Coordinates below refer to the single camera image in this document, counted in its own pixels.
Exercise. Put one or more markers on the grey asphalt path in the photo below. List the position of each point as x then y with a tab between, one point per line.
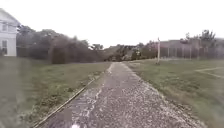
120	100

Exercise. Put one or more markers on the row of trees and bushes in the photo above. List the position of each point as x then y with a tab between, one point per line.
66	50

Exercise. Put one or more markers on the pale pole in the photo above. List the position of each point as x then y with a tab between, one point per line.
158	50

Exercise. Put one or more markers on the pale concrete path kerb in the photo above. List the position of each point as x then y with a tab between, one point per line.
63	105

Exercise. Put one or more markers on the grass verge with weeds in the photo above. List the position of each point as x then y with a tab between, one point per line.
43	83

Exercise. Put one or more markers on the robot's own part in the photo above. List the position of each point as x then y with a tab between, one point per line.
75	126

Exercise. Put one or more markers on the mown grass field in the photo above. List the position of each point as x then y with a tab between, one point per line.
186	83

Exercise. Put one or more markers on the white building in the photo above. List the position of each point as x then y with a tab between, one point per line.
7	36

